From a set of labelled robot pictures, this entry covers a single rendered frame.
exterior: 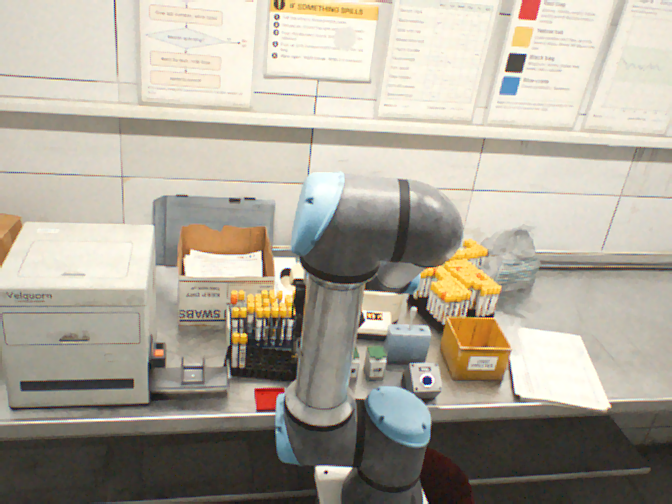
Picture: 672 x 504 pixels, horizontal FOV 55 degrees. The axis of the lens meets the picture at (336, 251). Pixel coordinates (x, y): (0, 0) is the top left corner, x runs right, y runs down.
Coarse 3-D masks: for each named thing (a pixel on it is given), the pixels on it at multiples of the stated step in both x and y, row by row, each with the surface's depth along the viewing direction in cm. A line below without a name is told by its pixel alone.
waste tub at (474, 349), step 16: (448, 320) 164; (464, 320) 167; (480, 320) 167; (496, 320) 167; (448, 336) 163; (464, 336) 169; (480, 336) 170; (496, 336) 165; (448, 352) 163; (464, 352) 155; (480, 352) 156; (496, 352) 156; (448, 368) 162; (464, 368) 158; (480, 368) 158; (496, 368) 159
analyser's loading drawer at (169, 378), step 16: (160, 368) 144; (176, 368) 145; (192, 368) 145; (208, 368) 146; (224, 368) 147; (160, 384) 140; (176, 384) 140; (192, 384) 141; (208, 384) 142; (224, 384) 142
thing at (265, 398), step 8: (256, 392) 146; (264, 392) 147; (272, 392) 147; (280, 392) 148; (256, 400) 144; (264, 400) 145; (272, 400) 145; (256, 408) 141; (264, 408) 142; (272, 408) 142
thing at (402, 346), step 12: (396, 324) 160; (396, 336) 157; (408, 336) 157; (420, 336) 157; (384, 348) 162; (396, 348) 158; (408, 348) 159; (420, 348) 159; (396, 360) 160; (408, 360) 161; (420, 360) 161
